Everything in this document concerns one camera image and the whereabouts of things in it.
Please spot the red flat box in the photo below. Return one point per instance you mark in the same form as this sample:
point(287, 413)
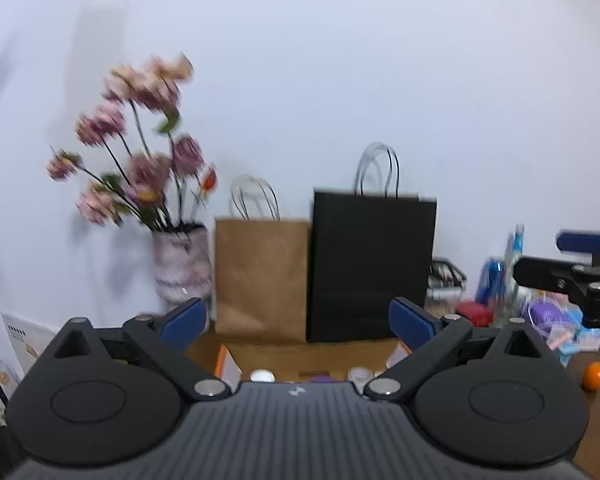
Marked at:
point(475, 314)

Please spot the blue drink can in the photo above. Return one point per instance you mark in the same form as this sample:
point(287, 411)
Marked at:
point(491, 280)

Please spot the white desk calendar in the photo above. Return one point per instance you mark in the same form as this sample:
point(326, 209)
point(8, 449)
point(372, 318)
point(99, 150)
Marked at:
point(15, 360)

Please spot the brown paper bag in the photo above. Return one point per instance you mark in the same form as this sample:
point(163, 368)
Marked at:
point(262, 280)

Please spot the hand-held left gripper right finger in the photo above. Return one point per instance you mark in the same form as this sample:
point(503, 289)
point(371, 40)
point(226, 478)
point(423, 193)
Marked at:
point(410, 321)

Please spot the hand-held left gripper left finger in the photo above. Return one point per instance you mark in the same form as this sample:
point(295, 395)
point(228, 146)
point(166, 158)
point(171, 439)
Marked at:
point(182, 321)

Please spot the white round bottle cap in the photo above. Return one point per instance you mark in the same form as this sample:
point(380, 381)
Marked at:
point(262, 375)

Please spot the purple item in plastic bag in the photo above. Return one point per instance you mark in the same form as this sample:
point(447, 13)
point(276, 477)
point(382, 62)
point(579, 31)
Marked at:
point(550, 317)

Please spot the dried pink flowers bunch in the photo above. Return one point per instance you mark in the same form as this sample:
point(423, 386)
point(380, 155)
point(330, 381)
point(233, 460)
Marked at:
point(145, 170)

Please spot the black paper bag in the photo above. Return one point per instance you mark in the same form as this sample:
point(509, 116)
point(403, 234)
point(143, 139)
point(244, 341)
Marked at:
point(370, 270)

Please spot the clear bottle blue cap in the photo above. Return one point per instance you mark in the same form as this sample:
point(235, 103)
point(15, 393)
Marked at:
point(516, 250)

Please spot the pastel snack packets pile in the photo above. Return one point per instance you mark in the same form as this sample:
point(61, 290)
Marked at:
point(577, 341)

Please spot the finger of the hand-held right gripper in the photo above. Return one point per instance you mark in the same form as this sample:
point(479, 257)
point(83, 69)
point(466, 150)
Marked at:
point(580, 241)
point(540, 271)

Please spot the orange fruit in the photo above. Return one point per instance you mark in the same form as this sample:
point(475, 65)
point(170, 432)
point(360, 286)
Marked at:
point(595, 376)

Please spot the black folded clips bundle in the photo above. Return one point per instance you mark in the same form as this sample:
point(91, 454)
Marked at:
point(447, 270)

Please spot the red pumpkin print cardboard box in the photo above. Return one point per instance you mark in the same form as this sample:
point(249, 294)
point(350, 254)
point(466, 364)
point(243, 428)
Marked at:
point(290, 357)

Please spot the purple white textured vase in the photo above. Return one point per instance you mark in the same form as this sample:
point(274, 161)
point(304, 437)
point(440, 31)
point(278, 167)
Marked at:
point(182, 265)

